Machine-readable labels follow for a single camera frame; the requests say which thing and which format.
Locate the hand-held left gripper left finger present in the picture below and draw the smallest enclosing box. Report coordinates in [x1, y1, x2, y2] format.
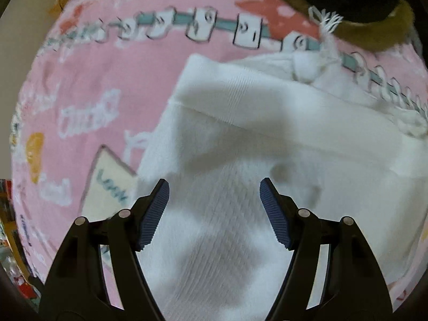
[39, 178, 170, 321]

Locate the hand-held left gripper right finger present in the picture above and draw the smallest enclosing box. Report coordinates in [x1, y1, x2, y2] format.
[259, 177, 393, 321]

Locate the white knit sweater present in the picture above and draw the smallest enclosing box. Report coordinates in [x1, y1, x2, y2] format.
[135, 5, 428, 321]

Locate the colourful shelf clutter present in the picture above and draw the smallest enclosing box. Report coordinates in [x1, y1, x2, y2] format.
[0, 178, 38, 292]

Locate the pink printed bed sheet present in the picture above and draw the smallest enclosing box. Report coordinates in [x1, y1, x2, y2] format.
[10, 0, 428, 312]

